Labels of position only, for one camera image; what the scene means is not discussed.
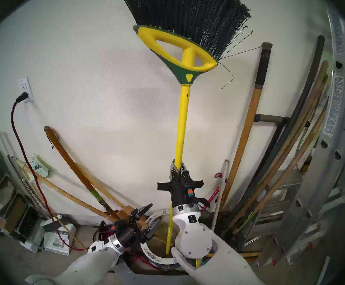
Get aluminium extension ladder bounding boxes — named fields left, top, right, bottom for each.
left=250, top=2, right=345, bottom=267

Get grey robot torso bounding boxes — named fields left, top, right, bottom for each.
left=110, top=264, right=191, bottom=285

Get light wooden tool handle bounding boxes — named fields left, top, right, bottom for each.
left=75, top=163, right=137, bottom=216

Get long wooden tool handle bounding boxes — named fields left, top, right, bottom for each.
left=224, top=61, right=329, bottom=230
left=232, top=75, right=329, bottom=233
left=233, top=103, right=330, bottom=235

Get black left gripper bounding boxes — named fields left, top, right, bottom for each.
left=113, top=203, right=158, bottom=247

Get long light wooden stick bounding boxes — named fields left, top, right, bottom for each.
left=14, top=158, right=118, bottom=221

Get black shaft with grey D-grip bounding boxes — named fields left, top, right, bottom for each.
left=238, top=114, right=291, bottom=210

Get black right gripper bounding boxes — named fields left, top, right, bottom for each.
left=157, top=160, right=210, bottom=209

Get brown cardboard box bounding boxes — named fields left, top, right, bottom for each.
left=3, top=195, right=27, bottom=231

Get pale green name sign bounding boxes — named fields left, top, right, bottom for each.
left=30, top=153, right=50, bottom=178

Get floral ceramic pot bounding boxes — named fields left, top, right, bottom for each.
left=140, top=209, right=208, bottom=271

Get grey metal rods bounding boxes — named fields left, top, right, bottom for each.
left=7, top=155, right=53, bottom=219

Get orange handle with black grip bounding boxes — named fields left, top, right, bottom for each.
left=218, top=42, right=274, bottom=212

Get bundle of long tool handles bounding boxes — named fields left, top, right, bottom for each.
left=229, top=35, right=325, bottom=219

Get brown wooden board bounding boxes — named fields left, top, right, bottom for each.
left=118, top=210, right=137, bottom=221

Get thin wooden dowel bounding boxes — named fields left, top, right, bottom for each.
left=20, top=166, right=88, bottom=251

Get white flat measuring stick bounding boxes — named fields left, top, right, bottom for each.
left=212, top=160, right=230, bottom=228

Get white wall outlet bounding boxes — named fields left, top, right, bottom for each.
left=18, top=77, right=34, bottom=103

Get grey metal stepladder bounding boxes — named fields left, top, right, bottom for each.
left=238, top=169, right=312, bottom=249

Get yellow broom black bristles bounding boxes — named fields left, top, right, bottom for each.
left=118, top=0, right=253, bottom=268

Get dark brown curved wooden handle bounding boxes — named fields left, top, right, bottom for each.
left=44, top=126, right=119, bottom=219

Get red black power cord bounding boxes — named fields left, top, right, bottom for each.
left=11, top=92, right=87, bottom=252

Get red hooked tool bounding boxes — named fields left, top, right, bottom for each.
left=201, top=172, right=223, bottom=213

